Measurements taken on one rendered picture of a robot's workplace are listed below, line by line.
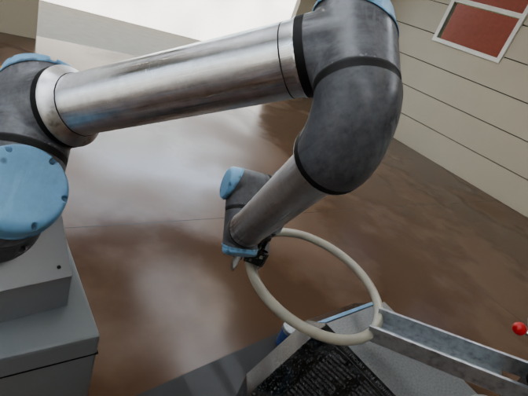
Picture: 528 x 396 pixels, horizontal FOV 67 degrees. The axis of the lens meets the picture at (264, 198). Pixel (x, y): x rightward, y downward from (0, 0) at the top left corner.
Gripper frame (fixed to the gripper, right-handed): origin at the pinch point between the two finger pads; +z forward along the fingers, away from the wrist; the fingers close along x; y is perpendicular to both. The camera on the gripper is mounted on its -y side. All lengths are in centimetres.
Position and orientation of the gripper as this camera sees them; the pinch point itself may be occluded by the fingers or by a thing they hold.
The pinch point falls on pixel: (242, 269)
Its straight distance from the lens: 131.0
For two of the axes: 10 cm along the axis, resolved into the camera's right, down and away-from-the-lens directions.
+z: -3.9, 7.9, 4.7
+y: -0.5, 5.0, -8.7
